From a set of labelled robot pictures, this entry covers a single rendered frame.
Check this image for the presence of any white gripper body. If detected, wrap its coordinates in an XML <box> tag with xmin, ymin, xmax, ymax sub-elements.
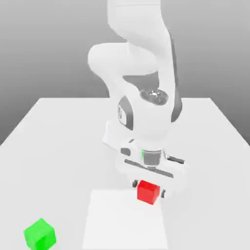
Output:
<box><xmin>114</xmin><ymin>152</ymin><xmax>188</xmax><ymax>190</ymax></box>

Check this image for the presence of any small red cube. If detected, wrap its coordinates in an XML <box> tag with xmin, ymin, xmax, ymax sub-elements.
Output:
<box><xmin>137</xmin><ymin>180</ymin><xmax>161</xmax><ymax>206</ymax></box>

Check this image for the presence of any small green cube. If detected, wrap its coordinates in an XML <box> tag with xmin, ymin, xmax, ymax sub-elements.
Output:
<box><xmin>23</xmin><ymin>218</ymin><xmax>57</xmax><ymax>250</ymax></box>

